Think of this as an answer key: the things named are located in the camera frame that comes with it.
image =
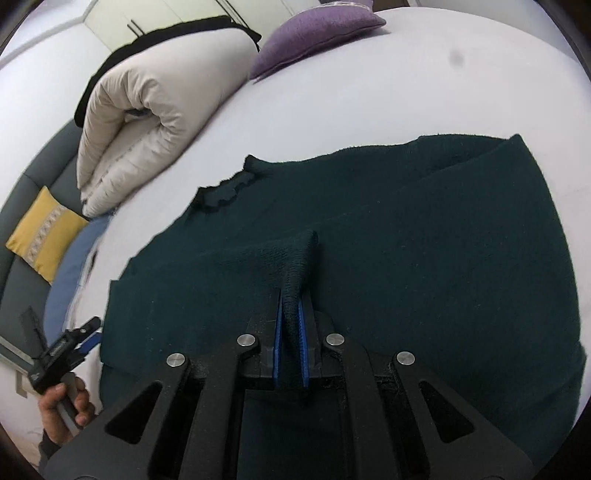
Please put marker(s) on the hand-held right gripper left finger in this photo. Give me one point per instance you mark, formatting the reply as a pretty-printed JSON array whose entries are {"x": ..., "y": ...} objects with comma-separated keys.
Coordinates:
[{"x": 278, "y": 350}]

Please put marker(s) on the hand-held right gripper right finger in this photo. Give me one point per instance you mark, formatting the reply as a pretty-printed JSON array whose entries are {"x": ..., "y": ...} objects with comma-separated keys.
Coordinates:
[{"x": 303, "y": 350}]

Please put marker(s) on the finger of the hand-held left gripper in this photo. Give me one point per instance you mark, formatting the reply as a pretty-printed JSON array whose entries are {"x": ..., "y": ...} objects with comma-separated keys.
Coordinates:
[
  {"x": 87, "y": 330},
  {"x": 32, "y": 330}
]

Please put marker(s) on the dark green knit sweater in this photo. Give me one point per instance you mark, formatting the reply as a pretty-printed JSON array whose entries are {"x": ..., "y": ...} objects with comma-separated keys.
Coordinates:
[{"x": 415, "y": 254}]

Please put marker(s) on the person's left forearm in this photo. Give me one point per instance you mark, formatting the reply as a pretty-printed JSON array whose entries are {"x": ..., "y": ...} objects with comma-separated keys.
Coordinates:
[{"x": 48, "y": 452}]

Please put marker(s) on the person's left hand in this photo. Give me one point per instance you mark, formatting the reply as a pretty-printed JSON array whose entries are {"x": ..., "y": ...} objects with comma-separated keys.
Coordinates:
[{"x": 83, "y": 401}]

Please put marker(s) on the blue pillow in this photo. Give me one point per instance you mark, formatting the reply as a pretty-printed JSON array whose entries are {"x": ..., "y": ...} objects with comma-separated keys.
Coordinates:
[{"x": 69, "y": 272}]

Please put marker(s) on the yellow patterned pillow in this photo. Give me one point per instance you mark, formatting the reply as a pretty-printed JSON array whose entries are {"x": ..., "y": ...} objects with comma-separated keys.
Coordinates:
[{"x": 44, "y": 233}]

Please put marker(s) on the grey padded headboard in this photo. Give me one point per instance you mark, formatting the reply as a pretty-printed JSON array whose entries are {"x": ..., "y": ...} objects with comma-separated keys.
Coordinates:
[{"x": 51, "y": 161}]

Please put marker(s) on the folded beige duvet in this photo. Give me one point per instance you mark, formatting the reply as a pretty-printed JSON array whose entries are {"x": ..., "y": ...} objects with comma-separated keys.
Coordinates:
[{"x": 134, "y": 120}]

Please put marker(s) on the bed with white sheet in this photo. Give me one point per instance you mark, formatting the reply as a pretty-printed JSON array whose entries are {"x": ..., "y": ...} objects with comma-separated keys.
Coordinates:
[{"x": 369, "y": 101}]

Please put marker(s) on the purple pillow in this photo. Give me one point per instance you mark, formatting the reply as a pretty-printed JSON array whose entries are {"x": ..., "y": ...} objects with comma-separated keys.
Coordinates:
[{"x": 314, "y": 32}]

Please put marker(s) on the black blanket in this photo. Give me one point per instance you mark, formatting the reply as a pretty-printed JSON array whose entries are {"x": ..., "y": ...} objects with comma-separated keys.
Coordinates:
[{"x": 240, "y": 26}]

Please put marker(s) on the white wardrobe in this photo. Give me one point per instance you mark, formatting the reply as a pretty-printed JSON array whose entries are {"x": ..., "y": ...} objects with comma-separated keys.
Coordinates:
[{"x": 184, "y": 11}]

